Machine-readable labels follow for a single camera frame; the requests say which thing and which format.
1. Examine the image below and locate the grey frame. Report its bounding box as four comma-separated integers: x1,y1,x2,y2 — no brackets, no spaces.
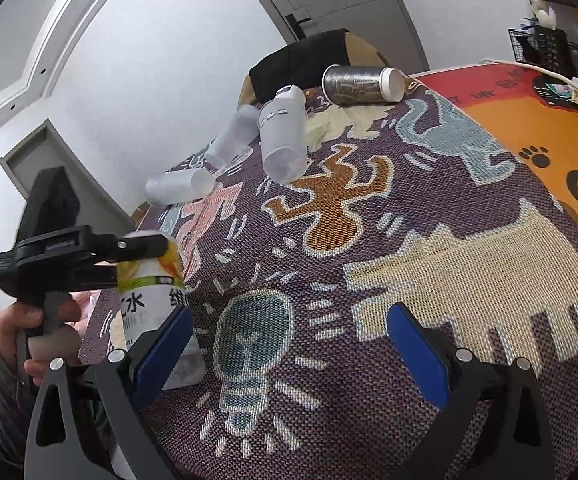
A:
0,119,135,232

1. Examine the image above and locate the white figurine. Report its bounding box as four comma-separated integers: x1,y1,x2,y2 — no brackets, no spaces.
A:
528,0,558,29

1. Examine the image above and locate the white cable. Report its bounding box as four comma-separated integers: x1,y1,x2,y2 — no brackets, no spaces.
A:
479,56,578,84

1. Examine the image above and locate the orange cat print mat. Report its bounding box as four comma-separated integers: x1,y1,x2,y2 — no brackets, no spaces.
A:
411,60,578,261

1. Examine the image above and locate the large translucent cup with lid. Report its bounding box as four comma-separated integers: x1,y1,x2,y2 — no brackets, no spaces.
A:
258,85,309,185

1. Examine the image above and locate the yellow label drink bottle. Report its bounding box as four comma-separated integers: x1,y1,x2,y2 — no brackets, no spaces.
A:
113,230,208,392

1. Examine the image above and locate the brown board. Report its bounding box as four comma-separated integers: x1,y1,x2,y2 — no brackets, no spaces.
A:
344,32,395,68

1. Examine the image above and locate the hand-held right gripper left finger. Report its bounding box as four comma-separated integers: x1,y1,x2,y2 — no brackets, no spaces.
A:
23,304,196,480

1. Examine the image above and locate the translucent plastic cup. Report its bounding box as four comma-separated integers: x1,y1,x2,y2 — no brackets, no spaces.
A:
204,105,261,169
145,167,216,207

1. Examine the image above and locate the person's left hand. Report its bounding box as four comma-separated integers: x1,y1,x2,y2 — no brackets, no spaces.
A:
0,297,84,386

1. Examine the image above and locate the black cushion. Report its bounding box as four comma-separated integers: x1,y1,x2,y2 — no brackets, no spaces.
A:
248,29,351,104

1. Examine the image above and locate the black wire basket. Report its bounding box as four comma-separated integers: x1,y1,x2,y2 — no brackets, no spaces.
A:
508,25,578,87

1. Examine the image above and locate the black door handle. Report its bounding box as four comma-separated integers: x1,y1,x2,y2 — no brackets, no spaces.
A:
286,12,313,41

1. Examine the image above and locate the grey patterned cup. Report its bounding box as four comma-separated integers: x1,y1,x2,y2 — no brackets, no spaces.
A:
321,64,406,106

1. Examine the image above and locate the printed woven blanket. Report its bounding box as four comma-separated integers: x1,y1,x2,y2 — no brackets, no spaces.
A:
79,72,578,480

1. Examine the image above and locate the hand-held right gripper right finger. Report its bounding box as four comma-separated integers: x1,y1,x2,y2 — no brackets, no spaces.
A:
386,302,555,480

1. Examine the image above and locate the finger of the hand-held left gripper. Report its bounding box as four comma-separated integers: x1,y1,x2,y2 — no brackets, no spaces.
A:
91,232,170,266

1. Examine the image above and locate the grey door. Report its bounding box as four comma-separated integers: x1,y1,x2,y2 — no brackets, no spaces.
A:
241,0,430,74

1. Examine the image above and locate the person's left forearm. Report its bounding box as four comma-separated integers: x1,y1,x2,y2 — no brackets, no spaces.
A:
0,330,37,468

